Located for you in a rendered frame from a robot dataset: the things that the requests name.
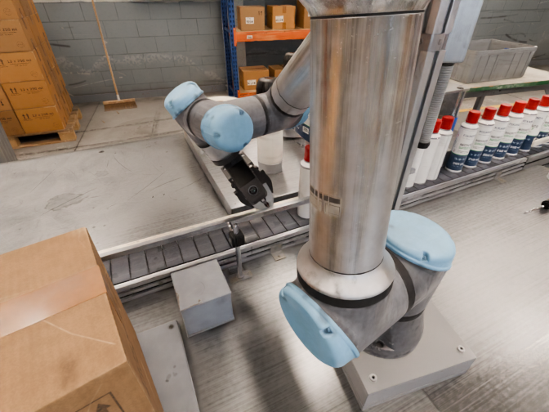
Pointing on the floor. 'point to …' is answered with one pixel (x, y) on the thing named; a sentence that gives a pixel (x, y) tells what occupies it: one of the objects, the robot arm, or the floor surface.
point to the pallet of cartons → (31, 80)
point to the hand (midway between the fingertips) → (269, 208)
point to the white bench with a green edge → (539, 80)
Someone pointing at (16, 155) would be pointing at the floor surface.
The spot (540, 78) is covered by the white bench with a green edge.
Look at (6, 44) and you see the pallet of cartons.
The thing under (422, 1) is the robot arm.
